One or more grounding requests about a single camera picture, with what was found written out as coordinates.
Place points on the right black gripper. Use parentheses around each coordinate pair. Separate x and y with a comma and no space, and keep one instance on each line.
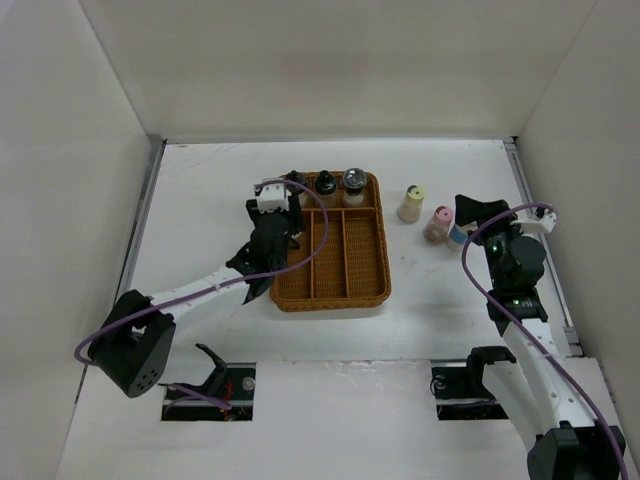
(468,210)

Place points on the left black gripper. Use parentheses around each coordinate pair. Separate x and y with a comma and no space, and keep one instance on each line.
(292,215)

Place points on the silver lid blue label jar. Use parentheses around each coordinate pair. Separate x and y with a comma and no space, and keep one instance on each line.
(458,237)

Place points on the black cap white spice bottle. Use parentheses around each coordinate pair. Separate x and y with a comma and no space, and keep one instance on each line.
(299,179)

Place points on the black cap brown spice bottle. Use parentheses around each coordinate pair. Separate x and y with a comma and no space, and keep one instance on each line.
(326,188)

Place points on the black grinder top spice bottle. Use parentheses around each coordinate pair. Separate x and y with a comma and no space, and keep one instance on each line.
(354,181)

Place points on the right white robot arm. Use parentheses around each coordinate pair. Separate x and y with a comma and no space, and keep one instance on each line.
(565,434)

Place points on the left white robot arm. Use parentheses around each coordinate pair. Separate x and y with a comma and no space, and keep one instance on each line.
(150,339)

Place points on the pink lid spice bottle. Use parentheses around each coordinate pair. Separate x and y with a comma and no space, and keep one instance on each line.
(437,228)

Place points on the yellow lid spice bottle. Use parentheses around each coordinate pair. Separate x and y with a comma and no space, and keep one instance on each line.
(409,211)

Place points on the brown wicker divided tray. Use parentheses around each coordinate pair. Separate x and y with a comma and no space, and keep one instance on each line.
(351,269)

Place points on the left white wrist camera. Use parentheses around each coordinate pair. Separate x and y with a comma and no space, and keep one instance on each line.
(272,197)

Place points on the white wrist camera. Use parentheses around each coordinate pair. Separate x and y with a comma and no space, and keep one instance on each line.
(272,197)
(542,222)

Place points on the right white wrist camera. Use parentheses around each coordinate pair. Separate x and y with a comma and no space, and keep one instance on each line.
(542,222)

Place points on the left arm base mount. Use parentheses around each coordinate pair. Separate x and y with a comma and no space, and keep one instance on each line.
(225,395)

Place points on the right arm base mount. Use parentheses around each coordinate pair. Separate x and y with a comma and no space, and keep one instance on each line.
(458,389)

